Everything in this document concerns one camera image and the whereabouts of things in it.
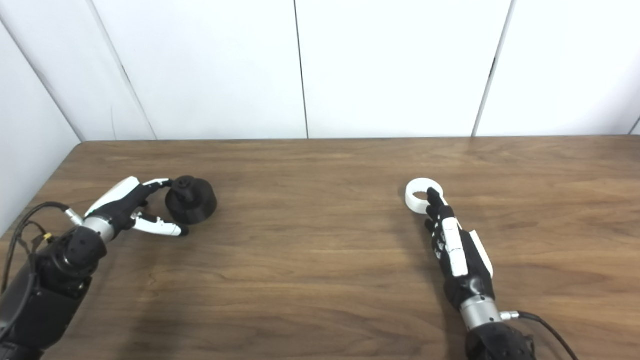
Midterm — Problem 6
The white toothed plastic ring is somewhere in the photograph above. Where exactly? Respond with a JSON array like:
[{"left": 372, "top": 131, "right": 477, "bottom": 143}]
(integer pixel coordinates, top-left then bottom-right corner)
[{"left": 405, "top": 178, "right": 443, "bottom": 216}]

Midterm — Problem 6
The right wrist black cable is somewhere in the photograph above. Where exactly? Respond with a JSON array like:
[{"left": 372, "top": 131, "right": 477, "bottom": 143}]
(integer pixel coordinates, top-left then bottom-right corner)
[{"left": 500, "top": 310, "right": 580, "bottom": 360}]

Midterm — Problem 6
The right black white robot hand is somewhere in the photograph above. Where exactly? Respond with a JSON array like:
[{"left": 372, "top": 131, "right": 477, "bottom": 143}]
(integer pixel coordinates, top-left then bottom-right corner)
[{"left": 425, "top": 188, "right": 496, "bottom": 311}]

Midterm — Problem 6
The round black plastic part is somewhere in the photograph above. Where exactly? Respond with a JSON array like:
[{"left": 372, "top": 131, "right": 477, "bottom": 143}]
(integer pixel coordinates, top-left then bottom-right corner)
[{"left": 165, "top": 175, "right": 218, "bottom": 225}]

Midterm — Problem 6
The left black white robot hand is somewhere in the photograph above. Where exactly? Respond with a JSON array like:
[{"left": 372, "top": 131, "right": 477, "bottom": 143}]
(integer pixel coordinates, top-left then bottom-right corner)
[{"left": 84, "top": 176, "right": 190, "bottom": 240}]

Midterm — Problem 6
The thin cable with yellow tag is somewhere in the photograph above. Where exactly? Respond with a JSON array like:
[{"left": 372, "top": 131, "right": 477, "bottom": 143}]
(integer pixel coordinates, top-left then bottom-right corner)
[{"left": 19, "top": 221, "right": 54, "bottom": 253}]

